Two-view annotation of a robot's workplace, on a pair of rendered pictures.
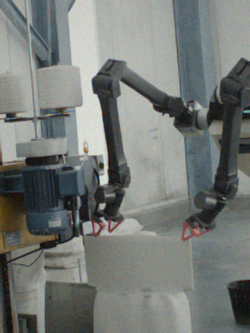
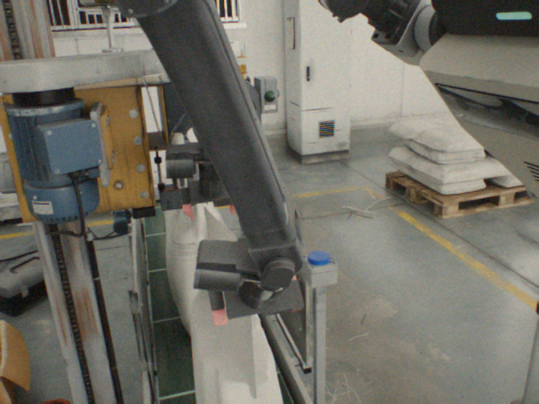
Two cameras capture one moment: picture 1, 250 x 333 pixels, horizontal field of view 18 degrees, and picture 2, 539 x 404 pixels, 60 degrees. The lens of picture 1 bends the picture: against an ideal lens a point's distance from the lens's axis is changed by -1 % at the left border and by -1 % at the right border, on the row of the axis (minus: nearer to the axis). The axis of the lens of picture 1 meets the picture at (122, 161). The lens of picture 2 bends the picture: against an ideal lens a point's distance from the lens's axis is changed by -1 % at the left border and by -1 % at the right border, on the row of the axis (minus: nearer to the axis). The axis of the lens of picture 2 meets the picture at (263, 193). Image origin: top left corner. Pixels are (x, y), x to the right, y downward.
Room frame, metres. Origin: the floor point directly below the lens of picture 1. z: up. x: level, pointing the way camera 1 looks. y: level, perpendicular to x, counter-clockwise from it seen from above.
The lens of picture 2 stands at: (2.33, -0.68, 1.47)
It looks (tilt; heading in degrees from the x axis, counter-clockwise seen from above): 20 degrees down; 40
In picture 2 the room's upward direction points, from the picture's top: 3 degrees counter-clockwise
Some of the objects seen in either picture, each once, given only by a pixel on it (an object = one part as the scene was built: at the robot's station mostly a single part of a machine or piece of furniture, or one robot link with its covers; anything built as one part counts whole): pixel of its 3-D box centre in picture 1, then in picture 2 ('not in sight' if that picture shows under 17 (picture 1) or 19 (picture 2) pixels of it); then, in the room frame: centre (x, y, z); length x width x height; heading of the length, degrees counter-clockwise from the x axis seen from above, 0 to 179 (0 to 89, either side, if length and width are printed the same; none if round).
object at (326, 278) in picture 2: not in sight; (318, 269); (3.31, -0.04, 0.81); 0.08 x 0.08 x 0.06; 55
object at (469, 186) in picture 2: not in sight; (439, 175); (6.11, 0.59, 0.20); 0.66 x 0.44 x 0.12; 55
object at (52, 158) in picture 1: (42, 160); (44, 94); (2.79, 0.29, 1.35); 0.12 x 0.12 x 0.04
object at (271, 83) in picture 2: (94, 165); (265, 94); (3.31, 0.12, 1.29); 0.08 x 0.05 x 0.09; 55
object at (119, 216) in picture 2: not in sight; (124, 216); (3.85, 1.76, 0.35); 0.30 x 0.15 x 0.15; 55
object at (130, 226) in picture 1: (100, 227); not in sight; (6.69, 0.24, 0.56); 0.67 x 0.43 x 0.15; 55
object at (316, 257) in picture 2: not in sight; (318, 259); (3.31, -0.04, 0.84); 0.06 x 0.06 x 0.02
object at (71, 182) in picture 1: (72, 186); (70, 150); (2.78, 0.19, 1.25); 0.10 x 0.08 x 0.12; 170
